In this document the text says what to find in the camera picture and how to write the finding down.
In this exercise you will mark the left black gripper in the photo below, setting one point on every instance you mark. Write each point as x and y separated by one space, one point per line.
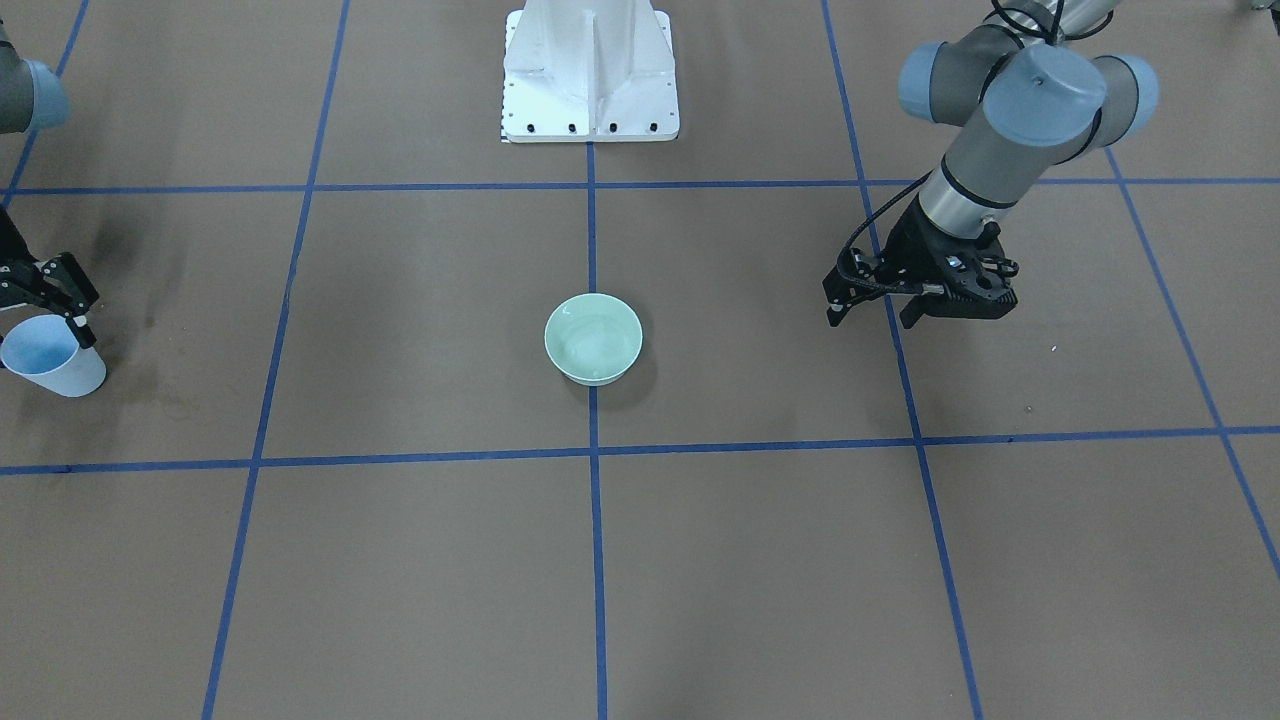
912 245

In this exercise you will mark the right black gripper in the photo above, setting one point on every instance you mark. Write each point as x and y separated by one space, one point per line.
22 283

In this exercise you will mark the light blue plastic cup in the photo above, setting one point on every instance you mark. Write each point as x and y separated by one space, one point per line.
44 350

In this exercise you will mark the mint green bowl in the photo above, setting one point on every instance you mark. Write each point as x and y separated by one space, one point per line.
593 339

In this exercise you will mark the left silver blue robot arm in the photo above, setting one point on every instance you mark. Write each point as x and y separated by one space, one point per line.
1023 101

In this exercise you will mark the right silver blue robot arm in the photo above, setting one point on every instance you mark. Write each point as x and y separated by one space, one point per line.
32 98

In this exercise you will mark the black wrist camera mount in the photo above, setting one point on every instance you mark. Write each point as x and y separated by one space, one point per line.
850 282

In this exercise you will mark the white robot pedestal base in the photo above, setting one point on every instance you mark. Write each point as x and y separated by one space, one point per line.
589 72

